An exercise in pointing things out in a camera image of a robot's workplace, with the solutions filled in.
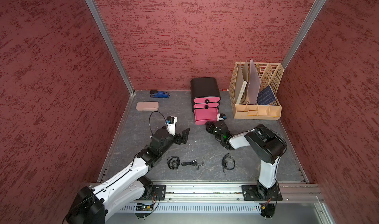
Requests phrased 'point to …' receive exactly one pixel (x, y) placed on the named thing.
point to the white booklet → (245, 83)
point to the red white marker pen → (225, 90)
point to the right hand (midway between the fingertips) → (206, 125)
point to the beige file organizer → (270, 73)
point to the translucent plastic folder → (253, 84)
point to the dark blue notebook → (267, 97)
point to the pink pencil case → (147, 106)
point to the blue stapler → (156, 93)
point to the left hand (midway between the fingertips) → (181, 129)
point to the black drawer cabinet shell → (204, 87)
